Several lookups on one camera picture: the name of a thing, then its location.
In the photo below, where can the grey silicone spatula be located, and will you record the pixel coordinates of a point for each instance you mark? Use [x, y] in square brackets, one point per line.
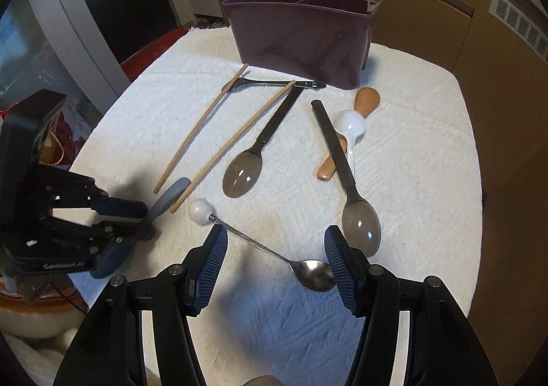
[171, 195]

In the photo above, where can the red gift bag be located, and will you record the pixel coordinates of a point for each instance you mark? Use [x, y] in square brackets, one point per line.
[64, 133]

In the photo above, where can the brown wooden spoon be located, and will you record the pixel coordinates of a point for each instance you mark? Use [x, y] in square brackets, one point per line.
[368, 101]

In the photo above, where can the stainless steel fork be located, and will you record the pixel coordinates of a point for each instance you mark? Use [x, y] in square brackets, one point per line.
[265, 84]

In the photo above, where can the purple plastic utensil holder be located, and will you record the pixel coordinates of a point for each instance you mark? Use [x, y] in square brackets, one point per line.
[295, 39]

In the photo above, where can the black door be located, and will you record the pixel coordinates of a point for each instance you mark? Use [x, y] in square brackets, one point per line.
[128, 5]

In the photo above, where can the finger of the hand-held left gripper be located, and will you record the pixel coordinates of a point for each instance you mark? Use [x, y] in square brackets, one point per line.
[128, 234]
[120, 208]

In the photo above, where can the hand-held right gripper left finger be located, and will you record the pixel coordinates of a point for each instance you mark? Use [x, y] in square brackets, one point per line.
[212, 266]

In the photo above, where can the white plastic spoon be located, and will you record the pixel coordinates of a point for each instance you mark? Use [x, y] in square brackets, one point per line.
[350, 125]

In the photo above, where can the wooden chopstick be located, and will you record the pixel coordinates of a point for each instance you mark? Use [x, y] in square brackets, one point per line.
[187, 146]
[233, 145]

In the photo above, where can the white towel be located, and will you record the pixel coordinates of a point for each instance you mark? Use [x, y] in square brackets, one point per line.
[406, 155]

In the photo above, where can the glass sliding door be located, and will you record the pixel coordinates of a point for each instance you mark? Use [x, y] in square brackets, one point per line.
[64, 26]

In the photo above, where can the metal spoon with white ball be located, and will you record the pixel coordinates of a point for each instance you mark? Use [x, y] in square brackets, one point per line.
[314, 274]

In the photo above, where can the short silver cabinet vent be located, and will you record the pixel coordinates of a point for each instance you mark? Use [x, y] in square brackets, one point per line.
[518, 22]

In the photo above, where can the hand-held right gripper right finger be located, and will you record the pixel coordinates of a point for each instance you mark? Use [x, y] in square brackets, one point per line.
[340, 270]

